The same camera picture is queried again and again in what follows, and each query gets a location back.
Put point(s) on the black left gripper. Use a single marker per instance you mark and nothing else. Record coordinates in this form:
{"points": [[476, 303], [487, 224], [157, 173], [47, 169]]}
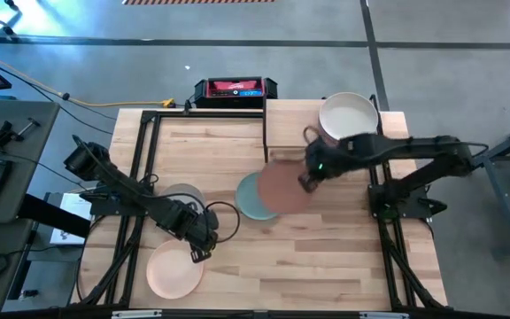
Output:
{"points": [[199, 230]]}

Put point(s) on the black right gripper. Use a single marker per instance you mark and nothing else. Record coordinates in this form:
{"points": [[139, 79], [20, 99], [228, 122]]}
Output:
{"points": [[326, 157]]}

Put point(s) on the terracotta brown plate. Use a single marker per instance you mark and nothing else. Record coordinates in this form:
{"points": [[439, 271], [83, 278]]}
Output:
{"points": [[281, 188]]}

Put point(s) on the peach plate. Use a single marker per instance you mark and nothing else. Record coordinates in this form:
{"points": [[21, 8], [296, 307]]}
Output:
{"points": [[171, 277]]}

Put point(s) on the teal green plate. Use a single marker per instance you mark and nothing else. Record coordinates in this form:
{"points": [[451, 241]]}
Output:
{"points": [[246, 199]]}

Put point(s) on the light grey plate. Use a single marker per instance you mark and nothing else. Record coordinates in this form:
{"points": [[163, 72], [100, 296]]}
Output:
{"points": [[188, 190]]}

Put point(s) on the cream white plate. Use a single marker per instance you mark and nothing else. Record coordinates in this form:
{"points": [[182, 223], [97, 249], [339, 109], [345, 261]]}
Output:
{"points": [[348, 115]]}

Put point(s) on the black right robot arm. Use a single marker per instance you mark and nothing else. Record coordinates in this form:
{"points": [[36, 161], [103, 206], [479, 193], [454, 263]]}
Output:
{"points": [[414, 146]]}

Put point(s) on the red and black power station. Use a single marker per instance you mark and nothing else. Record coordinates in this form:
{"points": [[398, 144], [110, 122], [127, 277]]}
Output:
{"points": [[237, 86]]}

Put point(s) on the white paper sheet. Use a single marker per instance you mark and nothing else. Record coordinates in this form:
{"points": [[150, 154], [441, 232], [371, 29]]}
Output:
{"points": [[75, 206]]}

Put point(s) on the black desk support bar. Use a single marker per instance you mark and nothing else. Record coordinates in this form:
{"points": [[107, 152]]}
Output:
{"points": [[51, 215]]}

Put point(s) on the small black connector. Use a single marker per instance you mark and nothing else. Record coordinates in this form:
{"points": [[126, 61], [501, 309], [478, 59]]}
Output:
{"points": [[30, 293]]}

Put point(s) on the grey side desk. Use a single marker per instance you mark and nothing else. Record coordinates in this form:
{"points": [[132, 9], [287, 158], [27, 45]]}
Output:
{"points": [[38, 177]]}

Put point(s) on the grey metal stand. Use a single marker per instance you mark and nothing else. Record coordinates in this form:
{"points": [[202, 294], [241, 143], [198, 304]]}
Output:
{"points": [[505, 204]]}

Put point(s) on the black clamp tool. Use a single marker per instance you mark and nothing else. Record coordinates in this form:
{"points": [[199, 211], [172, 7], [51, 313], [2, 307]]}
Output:
{"points": [[2, 135]]}

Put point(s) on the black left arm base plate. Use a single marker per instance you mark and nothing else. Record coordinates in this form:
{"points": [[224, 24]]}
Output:
{"points": [[104, 208]]}

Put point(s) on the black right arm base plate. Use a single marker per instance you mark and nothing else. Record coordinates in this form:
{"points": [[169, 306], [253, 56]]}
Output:
{"points": [[419, 211]]}

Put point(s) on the black aluminium table frame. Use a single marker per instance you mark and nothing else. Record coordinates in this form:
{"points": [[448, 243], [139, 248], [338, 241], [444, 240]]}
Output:
{"points": [[148, 116]]}

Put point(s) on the black camera crossbar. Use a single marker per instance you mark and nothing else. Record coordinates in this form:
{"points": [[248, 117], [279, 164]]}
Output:
{"points": [[60, 314]]}

